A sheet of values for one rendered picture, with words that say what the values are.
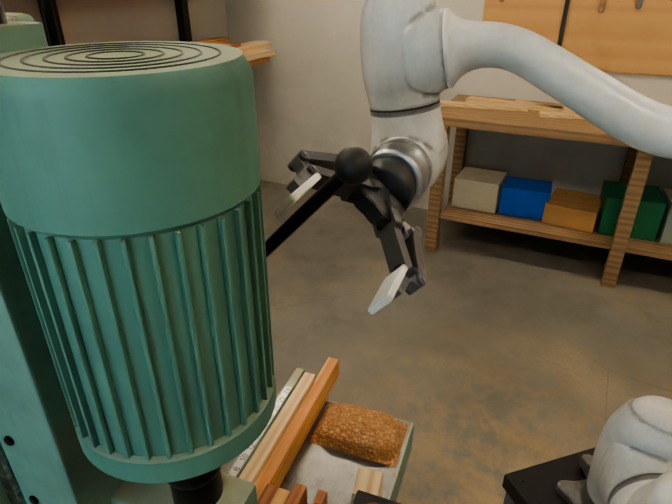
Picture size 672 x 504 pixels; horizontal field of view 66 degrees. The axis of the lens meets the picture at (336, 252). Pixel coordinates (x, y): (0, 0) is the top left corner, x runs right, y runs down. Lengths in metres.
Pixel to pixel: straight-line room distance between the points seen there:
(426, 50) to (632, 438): 0.70
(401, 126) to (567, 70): 0.22
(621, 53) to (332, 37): 1.81
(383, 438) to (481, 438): 1.34
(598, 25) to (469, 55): 2.78
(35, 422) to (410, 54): 0.58
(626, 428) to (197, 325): 0.81
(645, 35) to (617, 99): 2.75
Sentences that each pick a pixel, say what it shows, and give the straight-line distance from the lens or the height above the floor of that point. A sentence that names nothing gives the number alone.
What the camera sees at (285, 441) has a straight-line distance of 0.83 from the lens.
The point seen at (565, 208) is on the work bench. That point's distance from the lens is 3.26.
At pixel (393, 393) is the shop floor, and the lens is 2.27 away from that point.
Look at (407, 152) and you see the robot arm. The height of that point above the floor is 1.35.
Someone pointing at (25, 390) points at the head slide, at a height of 1.24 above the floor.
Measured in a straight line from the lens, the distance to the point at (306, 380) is 0.90.
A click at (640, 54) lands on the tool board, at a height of 1.15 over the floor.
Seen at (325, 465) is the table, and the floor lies 0.90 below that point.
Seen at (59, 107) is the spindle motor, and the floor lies 1.49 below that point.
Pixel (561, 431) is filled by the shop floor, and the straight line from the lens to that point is 2.29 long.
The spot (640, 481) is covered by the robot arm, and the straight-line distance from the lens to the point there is 1.01.
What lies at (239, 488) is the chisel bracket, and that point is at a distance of 0.62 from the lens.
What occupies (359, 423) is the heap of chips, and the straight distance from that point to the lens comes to 0.85.
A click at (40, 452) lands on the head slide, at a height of 1.17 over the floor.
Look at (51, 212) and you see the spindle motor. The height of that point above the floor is 1.43.
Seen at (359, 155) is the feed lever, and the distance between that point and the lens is 0.46.
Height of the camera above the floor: 1.55
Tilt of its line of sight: 28 degrees down
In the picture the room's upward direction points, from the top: straight up
